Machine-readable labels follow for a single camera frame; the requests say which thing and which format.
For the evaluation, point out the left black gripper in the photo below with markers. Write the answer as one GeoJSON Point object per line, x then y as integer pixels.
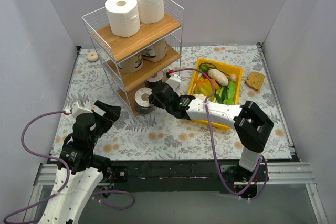
{"type": "Point", "coordinates": [102, 118]}

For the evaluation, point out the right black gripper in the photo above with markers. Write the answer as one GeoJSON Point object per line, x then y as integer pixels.
{"type": "Point", "coordinates": [157, 98]}

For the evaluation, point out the black roll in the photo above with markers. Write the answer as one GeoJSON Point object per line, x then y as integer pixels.
{"type": "Point", "coordinates": [142, 105]}
{"type": "Point", "coordinates": [155, 79]}

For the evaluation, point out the brown printed paper roll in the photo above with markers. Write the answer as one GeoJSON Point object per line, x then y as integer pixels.
{"type": "Point", "coordinates": [156, 51]}

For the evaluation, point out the white paper towel roll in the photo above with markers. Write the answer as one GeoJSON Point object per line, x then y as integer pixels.
{"type": "Point", "coordinates": [123, 16]}
{"type": "Point", "coordinates": [150, 11]}

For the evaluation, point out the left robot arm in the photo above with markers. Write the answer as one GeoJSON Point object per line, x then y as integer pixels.
{"type": "Point", "coordinates": [79, 169]}

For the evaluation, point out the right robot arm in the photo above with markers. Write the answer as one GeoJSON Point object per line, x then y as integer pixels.
{"type": "Point", "coordinates": [251, 123]}

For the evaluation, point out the floral table mat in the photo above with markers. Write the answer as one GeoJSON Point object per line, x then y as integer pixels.
{"type": "Point", "coordinates": [158, 135]}

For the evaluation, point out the yellow orange pepper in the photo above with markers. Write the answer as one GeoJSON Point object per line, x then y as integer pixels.
{"type": "Point", "coordinates": [203, 87]}

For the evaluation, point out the small beige donut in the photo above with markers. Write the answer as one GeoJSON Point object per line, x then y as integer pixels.
{"type": "Point", "coordinates": [92, 56]}

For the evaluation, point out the white radish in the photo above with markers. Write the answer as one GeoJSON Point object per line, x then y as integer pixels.
{"type": "Point", "coordinates": [219, 77]}

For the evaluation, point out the green cucumber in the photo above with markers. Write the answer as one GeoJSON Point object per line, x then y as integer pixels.
{"type": "Point", "coordinates": [229, 93]}

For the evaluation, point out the garlic bulb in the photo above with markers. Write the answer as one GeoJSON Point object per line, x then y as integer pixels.
{"type": "Point", "coordinates": [233, 77]}

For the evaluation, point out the yellow plastic bin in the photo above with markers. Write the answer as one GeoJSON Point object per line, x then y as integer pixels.
{"type": "Point", "coordinates": [223, 67]}

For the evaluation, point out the bread slice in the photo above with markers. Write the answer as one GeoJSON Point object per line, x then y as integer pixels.
{"type": "Point", "coordinates": [255, 80]}

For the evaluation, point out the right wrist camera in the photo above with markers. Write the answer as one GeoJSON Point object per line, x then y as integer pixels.
{"type": "Point", "coordinates": [173, 80]}

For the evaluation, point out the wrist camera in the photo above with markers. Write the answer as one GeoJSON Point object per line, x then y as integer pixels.
{"type": "Point", "coordinates": [76, 110]}
{"type": "Point", "coordinates": [173, 80]}

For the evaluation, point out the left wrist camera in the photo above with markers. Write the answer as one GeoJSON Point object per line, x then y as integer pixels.
{"type": "Point", "coordinates": [76, 110]}

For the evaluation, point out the white wire wooden shelf rack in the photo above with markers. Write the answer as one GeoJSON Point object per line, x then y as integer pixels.
{"type": "Point", "coordinates": [114, 50]}

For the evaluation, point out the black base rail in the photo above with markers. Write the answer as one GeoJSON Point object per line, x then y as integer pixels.
{"type": "Point", "coordinates": [166, 176]}

